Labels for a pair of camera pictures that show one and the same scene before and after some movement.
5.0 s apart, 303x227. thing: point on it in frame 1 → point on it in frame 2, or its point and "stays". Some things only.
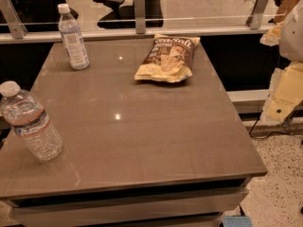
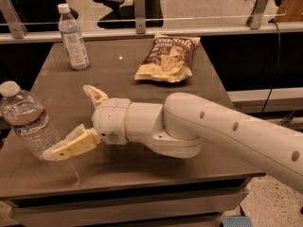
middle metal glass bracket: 139,11 stays
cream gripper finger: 272,37 → 96,94
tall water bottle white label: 75,44 stays
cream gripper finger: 285,92 → 78,140
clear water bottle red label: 27,117 stays
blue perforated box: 237,221 stays
